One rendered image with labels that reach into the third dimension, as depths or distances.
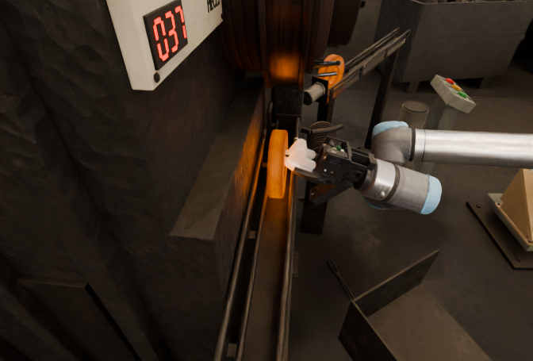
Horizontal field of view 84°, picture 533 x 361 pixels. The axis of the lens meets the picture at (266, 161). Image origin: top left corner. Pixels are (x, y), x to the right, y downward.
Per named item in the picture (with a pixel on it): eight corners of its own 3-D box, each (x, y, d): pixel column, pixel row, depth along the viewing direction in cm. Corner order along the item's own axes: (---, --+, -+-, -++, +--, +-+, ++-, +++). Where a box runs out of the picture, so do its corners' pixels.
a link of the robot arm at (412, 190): (415, 215, 73) (443, 217, 64) (368, 201, 72) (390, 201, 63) (422, 179, 75) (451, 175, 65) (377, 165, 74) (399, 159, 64)
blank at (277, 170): (265, 162, 58) (281, 163, 58) (274, 116, 69) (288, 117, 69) (268, 210, 69) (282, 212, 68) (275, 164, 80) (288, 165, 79)
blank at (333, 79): (322, 98, 128) (329, 101, 126) (312, 78, 115) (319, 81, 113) (340, 69, 129) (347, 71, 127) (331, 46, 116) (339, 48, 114)
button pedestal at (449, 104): (405, 198, 164) (447, 95, 127) (396, 170, 183) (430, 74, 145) (435, 201, 163) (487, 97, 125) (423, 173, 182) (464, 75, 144)
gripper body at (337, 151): (324, 133, 67) (373, 149, 68) (309, 161, 72) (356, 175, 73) (324, 153, 61) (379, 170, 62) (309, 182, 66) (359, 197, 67)
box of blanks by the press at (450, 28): (396, 94, 268) (423, -2, 221) (360, 63, 333) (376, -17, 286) (498, 88, 280) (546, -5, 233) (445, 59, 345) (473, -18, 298)
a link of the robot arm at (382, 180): (371, 182, 74) (377, 210, 67) (353, 176, 74) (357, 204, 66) (390, 155, 69) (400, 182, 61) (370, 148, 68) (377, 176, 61)
